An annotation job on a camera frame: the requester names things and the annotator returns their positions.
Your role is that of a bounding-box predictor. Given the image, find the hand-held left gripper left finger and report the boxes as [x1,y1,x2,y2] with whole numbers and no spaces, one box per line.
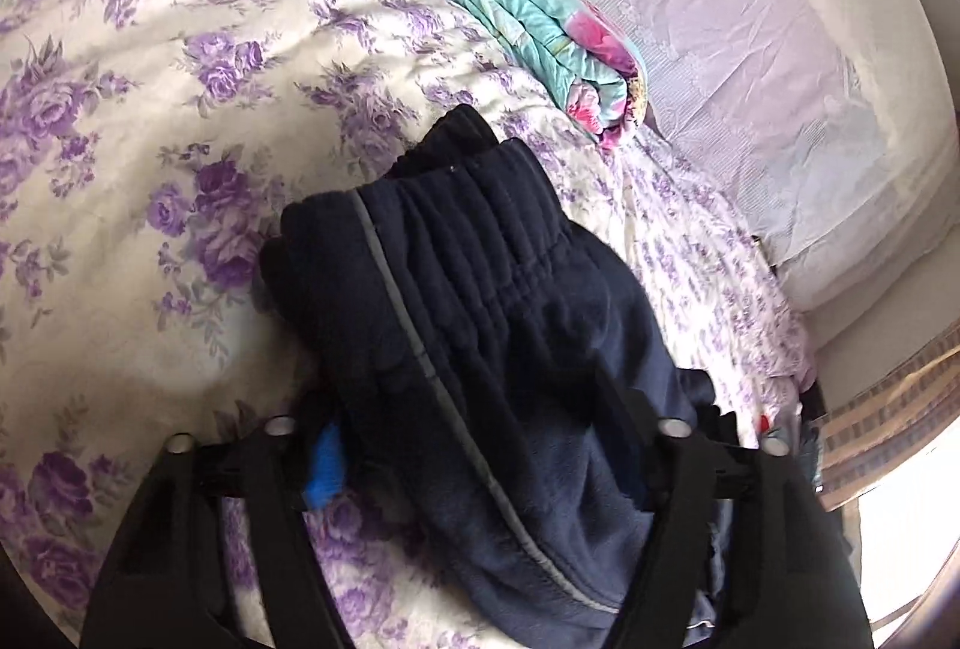
[79,415,355,649]

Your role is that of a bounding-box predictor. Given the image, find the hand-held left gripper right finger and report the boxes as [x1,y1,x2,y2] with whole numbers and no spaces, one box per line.
[606,419,880,649]

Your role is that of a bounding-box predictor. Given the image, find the navy fleece pants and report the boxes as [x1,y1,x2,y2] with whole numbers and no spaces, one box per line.
[259,103,758,641]

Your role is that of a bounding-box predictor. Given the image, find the red white blue cloth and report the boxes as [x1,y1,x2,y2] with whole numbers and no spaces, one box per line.
[756,413,793,459]

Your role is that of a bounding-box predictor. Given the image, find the beige striped curtain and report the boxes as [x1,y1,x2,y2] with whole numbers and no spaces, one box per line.
[814,332,960,516]

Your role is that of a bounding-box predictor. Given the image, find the window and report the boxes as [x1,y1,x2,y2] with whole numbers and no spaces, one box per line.
[838,439,960,644]

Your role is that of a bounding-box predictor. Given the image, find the purple floral bedspread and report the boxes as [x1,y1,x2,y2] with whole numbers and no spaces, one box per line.
[0,0,826,649]

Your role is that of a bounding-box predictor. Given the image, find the white lace cover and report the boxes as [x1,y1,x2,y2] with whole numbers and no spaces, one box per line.
[409,0,960,314]

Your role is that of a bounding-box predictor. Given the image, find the folded teal pink floral quilt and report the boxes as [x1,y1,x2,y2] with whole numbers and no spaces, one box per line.
[386,0,650,152]

